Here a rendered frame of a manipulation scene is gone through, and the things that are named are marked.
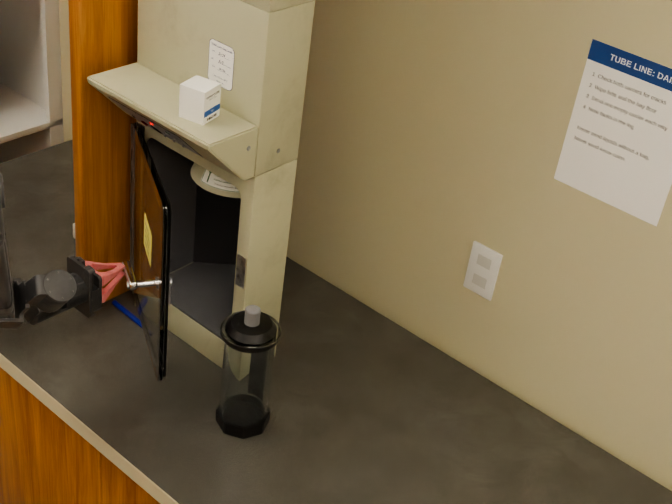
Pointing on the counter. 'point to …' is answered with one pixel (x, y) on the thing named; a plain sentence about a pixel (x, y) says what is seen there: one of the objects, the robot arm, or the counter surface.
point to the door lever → (135, 278)
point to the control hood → (222, 136)
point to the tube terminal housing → (265, 277)
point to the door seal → (166, 270)
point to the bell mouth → (213, 182)
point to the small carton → (199, 100)
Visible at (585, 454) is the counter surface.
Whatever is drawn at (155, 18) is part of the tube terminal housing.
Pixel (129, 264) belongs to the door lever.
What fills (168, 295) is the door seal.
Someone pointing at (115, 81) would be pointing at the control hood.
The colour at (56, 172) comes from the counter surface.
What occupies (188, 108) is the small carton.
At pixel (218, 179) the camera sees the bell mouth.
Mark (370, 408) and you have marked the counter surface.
